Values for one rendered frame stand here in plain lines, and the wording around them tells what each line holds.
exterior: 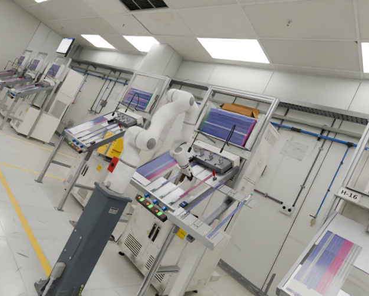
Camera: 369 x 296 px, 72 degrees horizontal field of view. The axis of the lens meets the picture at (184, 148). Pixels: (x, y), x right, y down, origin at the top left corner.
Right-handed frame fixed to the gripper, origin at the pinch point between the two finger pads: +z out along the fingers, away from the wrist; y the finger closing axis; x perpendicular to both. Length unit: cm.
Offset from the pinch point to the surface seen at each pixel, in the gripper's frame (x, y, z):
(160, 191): 25.7, 6.1, -5.7
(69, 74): -77, 449, 5
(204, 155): -27.1, 8.5, 1.8
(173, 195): 22.0, -5.7, -4.8
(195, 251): 42, -45, 3
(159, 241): 47, 5, 36
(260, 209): -85, 4, 152
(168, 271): 60, -24, 29
